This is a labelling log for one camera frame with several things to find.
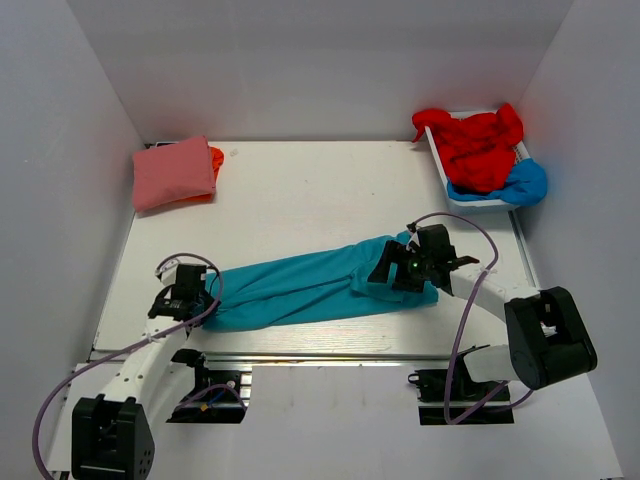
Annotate teal t-shirt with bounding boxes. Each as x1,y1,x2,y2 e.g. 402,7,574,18
203,235,439,332

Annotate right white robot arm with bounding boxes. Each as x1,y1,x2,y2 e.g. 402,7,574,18
368,224,598,390

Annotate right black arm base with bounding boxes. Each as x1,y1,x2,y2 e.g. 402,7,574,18
407,344,516,426

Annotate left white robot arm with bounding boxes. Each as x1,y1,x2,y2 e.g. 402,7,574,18
71,260,217,479

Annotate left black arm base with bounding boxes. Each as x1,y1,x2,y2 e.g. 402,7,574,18
168,349,252,425

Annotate blue crumpled t-shirt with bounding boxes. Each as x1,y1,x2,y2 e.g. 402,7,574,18
446,158,548,206

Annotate red crumpled t-shirt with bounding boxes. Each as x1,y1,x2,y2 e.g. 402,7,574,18
412,103,524,194

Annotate folded pink t-shirt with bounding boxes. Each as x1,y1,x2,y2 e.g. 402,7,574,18
132,136,216,213

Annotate white plastic basket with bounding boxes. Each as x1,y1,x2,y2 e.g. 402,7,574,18
423,109,531,216

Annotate folded orange t-shirt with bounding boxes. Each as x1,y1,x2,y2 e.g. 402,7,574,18
180,146,225,203

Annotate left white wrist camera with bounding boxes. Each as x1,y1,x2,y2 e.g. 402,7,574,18
155,259,180,286

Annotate aluminium table rail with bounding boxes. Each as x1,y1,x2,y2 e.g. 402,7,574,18
204,352,449,364

